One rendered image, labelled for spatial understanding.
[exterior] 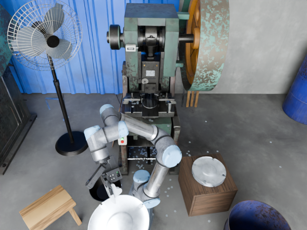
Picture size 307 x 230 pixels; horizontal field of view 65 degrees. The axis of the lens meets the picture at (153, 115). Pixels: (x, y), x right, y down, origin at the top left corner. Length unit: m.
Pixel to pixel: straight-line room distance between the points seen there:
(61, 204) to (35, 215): 0.19
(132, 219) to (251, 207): 1.10
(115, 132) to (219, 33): 0.91
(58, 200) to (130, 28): 1.42
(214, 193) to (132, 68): 1.21
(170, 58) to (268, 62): 2.12
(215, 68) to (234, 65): 1.93
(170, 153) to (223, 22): 0.86
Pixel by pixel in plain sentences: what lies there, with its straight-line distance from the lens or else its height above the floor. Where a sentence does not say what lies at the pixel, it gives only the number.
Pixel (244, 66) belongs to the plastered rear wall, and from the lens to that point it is 3.65.
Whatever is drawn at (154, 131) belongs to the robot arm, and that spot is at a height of 1.10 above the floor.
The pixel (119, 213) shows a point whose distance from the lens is 1.21.
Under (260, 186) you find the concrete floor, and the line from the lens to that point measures 2.73.
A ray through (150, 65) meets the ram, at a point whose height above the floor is 1.13.
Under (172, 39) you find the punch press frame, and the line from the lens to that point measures 1.82.
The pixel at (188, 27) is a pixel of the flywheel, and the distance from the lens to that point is 2.27.
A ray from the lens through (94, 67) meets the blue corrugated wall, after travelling 3.40.
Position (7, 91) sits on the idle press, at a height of 0.58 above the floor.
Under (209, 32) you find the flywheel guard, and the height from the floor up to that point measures 1.52.
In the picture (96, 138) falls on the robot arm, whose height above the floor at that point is 1.29.
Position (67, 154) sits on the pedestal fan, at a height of 0.02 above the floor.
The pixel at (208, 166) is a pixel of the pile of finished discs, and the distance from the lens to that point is 2.19.
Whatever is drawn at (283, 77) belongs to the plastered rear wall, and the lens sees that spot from 4.01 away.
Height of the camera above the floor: 2.07
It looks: 40 degrees down
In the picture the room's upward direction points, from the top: 2 degrees clockwise
